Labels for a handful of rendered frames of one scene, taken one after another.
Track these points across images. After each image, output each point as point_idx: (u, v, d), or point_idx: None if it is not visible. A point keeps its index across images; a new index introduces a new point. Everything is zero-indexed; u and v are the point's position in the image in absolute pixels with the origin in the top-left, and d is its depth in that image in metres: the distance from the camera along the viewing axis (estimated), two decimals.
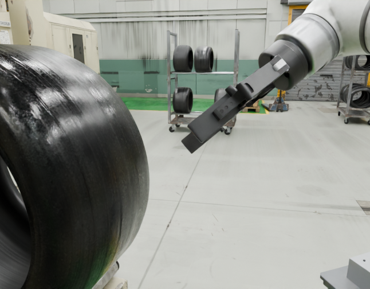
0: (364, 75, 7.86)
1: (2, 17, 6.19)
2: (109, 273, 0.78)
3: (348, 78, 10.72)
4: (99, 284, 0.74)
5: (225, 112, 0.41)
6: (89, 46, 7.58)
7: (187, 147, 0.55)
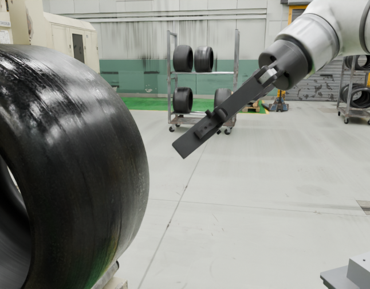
0: (364, 75, 7.86)
1: (2, 17, 6.19)
2: (109, 272, 0.78)
3: (348, 78, 10.72)
4: (99, 283, 0.75)
5: (205, 132, 0.47)
6: (89, 46, 7.58)
7: (178, 151, 0.48)
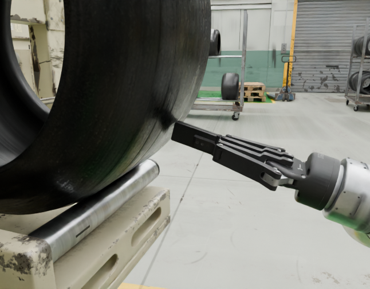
0: None
1: None
2: (149, 172, 0.60)
3: (354, 69, 10.54)
4: (138, 180, 0.57)
5: None
6: None
7: (175, 129, 0.49)
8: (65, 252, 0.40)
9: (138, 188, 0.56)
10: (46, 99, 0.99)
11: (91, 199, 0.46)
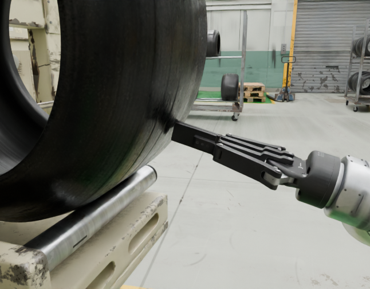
0: None
1: None
2: (147, 180, 0.61)
3: (354, 70, 10.54)
4: (137, 188, 0.57)
5: None
6: None
7: (175, 129, 0.49)
8: (60, 261, 0.41)
9: (135, 196, 0.57)
10: (44, 104, 0.99)
11: (90, 208, 0.46)
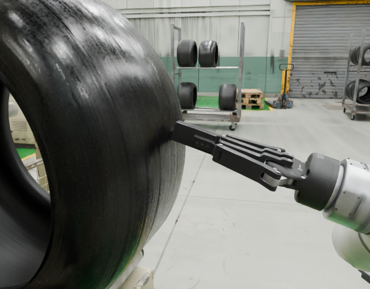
0: None
1: None
2: None
3: (352, 75, 10.61)
4: None
5: None
6: None
7: (176, 129, 0.49)
8: None
9: None
10: (42, 160, 1.05)
11: None
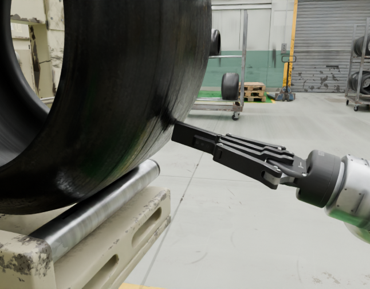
0: None
1: None
2: (137, 165, 0.61)
3: (355, 69, 10.54)
4: None
5: None
6: None
7: (175, 129, 0.49)
8: (70, 235, 0.39)
9: (130, 174, 0.56)
10: (46, 99, 0.98)
11: None
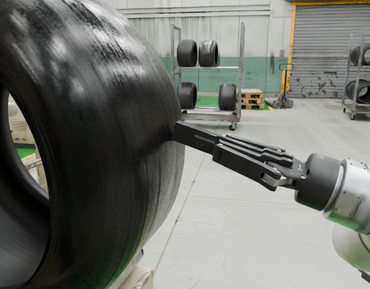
0: None
1: None
2: None
3: (352, 75, 10.61)
4: None
5: None
6: None
7: (176, 129, 0.49)
8: None
9: (121, 276, 0.62)
10: None
11: None
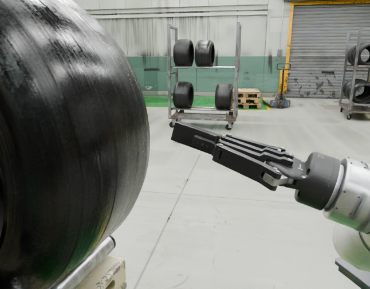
0: (367, 70, 7.77)
1: None
2: (103, 250, 0.69)
3: (350, 75, 10.63)
4: (92, 261, 0.65)
5: None
6: None
7: (175, 129, 0.49)
8: None
9: (91, 269, 0.65)
10: None
11: None
